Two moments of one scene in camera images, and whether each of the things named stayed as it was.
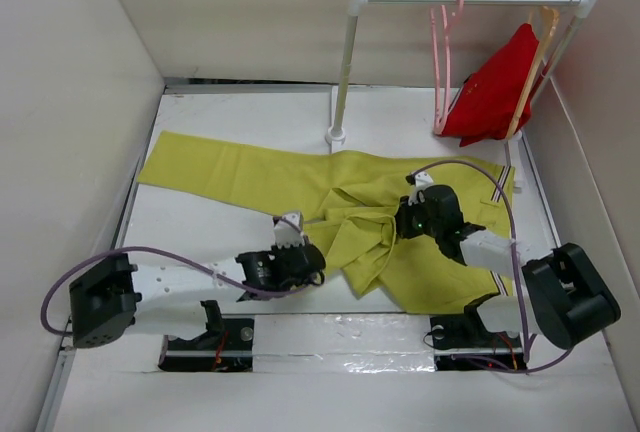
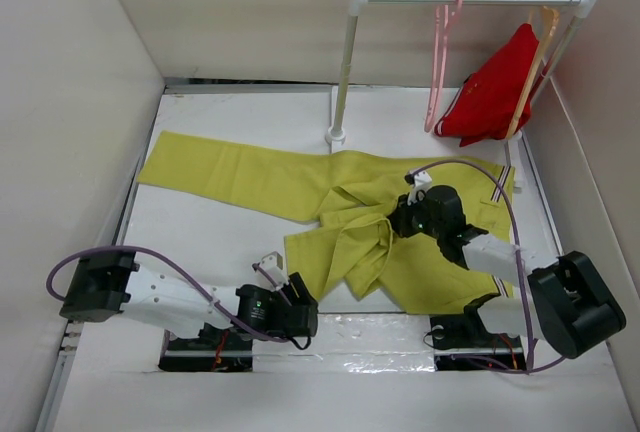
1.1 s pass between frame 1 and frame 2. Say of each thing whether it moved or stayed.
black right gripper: stayed
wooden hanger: stayed
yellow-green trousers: stayed
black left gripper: moved
